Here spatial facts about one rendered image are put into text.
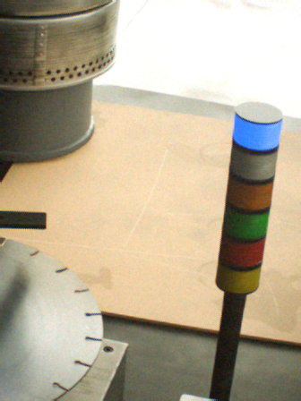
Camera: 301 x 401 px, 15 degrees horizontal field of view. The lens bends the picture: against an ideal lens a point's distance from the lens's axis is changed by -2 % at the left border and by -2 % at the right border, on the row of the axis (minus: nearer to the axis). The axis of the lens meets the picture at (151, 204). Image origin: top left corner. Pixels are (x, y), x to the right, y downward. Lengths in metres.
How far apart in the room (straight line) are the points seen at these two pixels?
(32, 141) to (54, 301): 0.66
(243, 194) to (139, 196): 0.65
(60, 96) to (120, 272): 0.34
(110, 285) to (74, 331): 0.42
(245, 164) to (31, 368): 0.27
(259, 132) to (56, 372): 0.29
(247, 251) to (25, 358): 0.24
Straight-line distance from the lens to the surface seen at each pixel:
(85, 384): 1.18
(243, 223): 1.08
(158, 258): 1.57
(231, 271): 1.11
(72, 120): 1.78
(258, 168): 1.05
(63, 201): 1.68
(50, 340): 1.08
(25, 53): 1.65
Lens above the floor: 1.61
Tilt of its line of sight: 30 degrees down
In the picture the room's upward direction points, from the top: 5 degrees clockwise
